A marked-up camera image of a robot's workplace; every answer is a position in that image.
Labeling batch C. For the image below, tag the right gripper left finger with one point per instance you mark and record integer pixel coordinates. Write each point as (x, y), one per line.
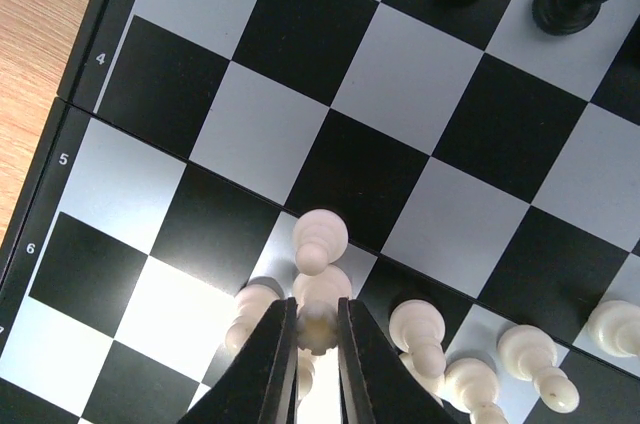
(260, 385)

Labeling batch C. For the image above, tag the pile of white chess pieces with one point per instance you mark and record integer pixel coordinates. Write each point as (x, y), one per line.
(551, 275)

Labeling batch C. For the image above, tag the folding black white chessboard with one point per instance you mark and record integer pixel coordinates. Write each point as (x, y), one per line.
(188, 136)

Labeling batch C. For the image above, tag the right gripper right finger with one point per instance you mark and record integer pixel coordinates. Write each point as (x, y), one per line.
(375, 385)

